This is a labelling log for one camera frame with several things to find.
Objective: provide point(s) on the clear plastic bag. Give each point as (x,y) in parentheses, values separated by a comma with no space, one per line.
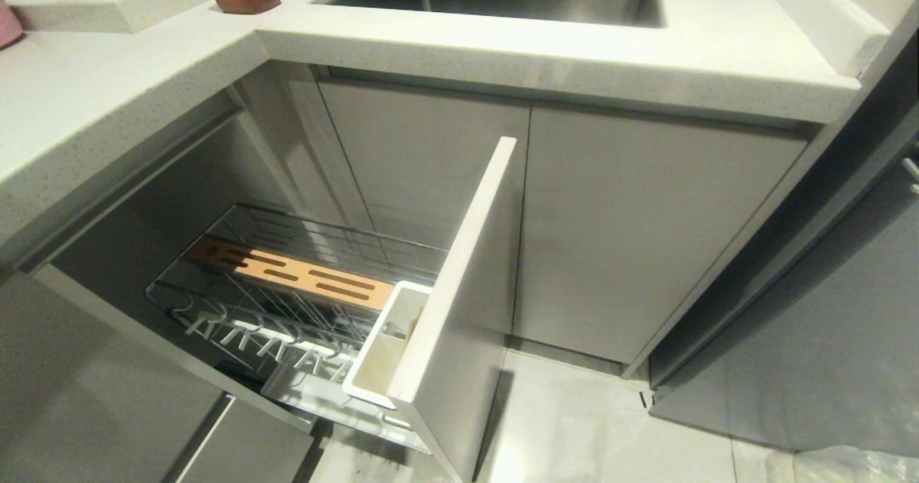
(854,465)

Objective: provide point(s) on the grey appliance door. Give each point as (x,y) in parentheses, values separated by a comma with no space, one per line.
(811,339)

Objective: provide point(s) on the grey pull-out drawer front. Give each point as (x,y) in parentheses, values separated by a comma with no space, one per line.
(459,325)

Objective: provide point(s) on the grey lower drawer front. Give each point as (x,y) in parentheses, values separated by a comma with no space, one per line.
(244,443)

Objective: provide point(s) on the white utensil holder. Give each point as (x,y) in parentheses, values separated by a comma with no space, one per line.
(388,346)

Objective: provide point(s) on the wooden knife block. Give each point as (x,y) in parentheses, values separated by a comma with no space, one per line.
(294,275)

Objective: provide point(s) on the pink object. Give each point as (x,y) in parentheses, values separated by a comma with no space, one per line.
(7,22)

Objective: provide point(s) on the white drip tray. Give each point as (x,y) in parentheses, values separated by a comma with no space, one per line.
(323,395)

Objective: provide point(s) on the grey cabinet door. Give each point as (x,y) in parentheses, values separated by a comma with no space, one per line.
(423,160)
(632,232)

